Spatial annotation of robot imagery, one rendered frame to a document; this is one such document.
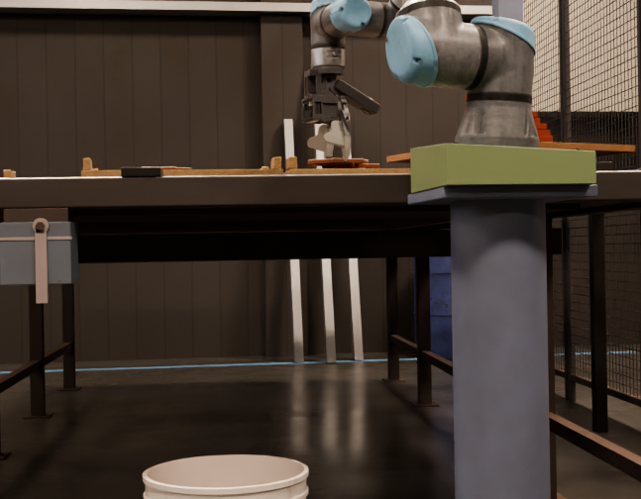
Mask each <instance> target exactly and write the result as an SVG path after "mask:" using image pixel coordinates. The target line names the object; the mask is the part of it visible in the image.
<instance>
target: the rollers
mask: <svg viewBox="0 0 641 499"><path fill-rule="evenodd" d="M0 223H4V217H0ZM446 223H451V220H450V218H423V219H350V220H276V221H203V222H130V223H77V225H78V234H79V235H87V234H148V233H211V232H272V231H334V230H399V229H407V228H415V227H422V226H431V225H437V224H446Z"/></svg>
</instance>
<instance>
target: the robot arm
mask: <svg viewBox="0 0 641 499"><path fill-rule="evenodd" d="M310 28H311V68H312V69H308V71H304V99H302V123H310V124H311V123H312V124H318V125H320V124H323V125H321V126H320V127H319V129H318V134H317V135H316V136H314V137H312V138H310V139H309V140H308V141H307V145H308V146H309V147H310V148H312V149H315V150H320V151H323V152H324V158H333V149H334V145H335V146H338V147H341V148H342V150H343V159H344V161H347V160H348V158H349V155H350V150H351V118H350V113H349V110H348V104H347V103H349V104H350V105H352V106H353V107H355V108H356V109H358V110H360V111H361V112H362V113H364V114H366V115H368V116H369V115H373V114H376V113H377V112H378V109H379V107H380V105H379V104H378V103H376V102H375V101H374V100H373V99H371V98H370V97H368V96H366V95H365V94H363V93H362V92H360V91H359V90H357V89H356V88H354V87H352V86H351V85H349V84H348V83H346V82H345V81H343V80H342V79H339V80H337V79H336V78H337V77H343V76H345V69H344V68H345V37H346V36H360V37H370V38H382V39H387V43H386V44H385V50H386V58H387V62H388V65H389V68H390V70H391V72H392V74H393V75H394V76H395V78H396V79H398V80H400V81H401V82H402V83H405V84H411V85H416V86H418V87H440V88H451V89H462V90H467V107H466V111H465V113H464V116H463V119H462V121H461V124H460V127H459V129H458V131H457V134H456V137H455V143H459V144H464V145H483V146H502V147H521V148H538V147H539V144H540V141H539V137H538V133H537V129H536V126H535V122H534V118H533V114H532V109H531V107H532V89H533V71H534V56H535V53H536V50H535V35H534V32H533V30H532V29H531V27H529V26H528V25H527V24H525V23H522V22H520V21H517V20H513V19H509V18H503V17H493V16H480V17H475V18H473V19H472V20H471V22H470V23H464V22H463V19H462V12H461V7H460V5H459V4H458V3H457V2H455V1H453V0H389V2H388V3H383V2H374V1H367V0H313V1H312V3H311V13H310ZM304 111H305V118H304Z"/></svg>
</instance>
